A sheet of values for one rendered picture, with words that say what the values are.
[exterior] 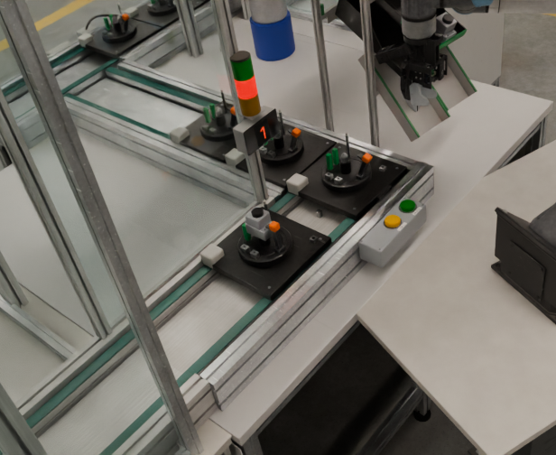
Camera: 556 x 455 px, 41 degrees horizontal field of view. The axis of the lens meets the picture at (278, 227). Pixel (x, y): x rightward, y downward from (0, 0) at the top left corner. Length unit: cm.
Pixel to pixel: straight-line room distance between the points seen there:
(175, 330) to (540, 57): 317
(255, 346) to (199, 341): 16
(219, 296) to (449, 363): 58
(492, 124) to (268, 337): 109
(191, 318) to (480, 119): 116
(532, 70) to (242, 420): 312
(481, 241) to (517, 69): 247
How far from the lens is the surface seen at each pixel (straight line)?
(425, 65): 173
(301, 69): 281
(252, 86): 180
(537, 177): 223
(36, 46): 102
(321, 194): 201
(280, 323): 173
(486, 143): 234
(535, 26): 483
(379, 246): 186
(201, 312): 184
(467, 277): 192
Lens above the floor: 224
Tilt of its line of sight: 41 degrees down
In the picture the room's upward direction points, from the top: 11 degrees counter-clockwise
